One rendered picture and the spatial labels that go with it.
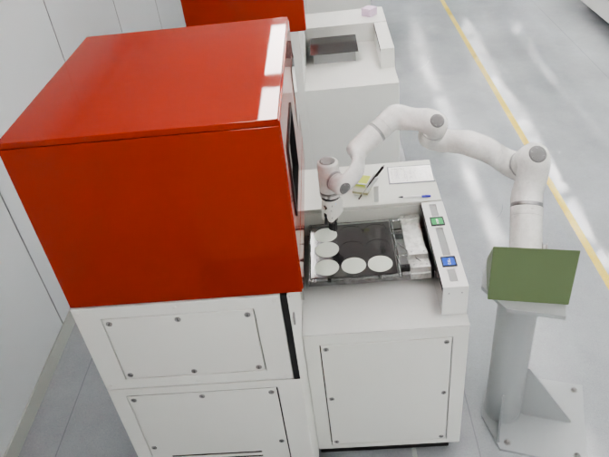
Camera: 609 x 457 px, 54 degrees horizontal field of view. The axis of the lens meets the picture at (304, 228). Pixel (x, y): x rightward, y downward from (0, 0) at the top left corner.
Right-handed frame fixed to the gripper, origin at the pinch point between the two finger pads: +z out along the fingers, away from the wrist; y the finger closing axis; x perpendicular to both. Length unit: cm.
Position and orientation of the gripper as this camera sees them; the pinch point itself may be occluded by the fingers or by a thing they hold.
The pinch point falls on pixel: (333, 226)
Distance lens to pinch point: 253.5
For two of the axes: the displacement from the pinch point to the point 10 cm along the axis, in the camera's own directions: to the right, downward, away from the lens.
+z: 1.0, 8.0, 6.0
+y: 5.4, -5.5, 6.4
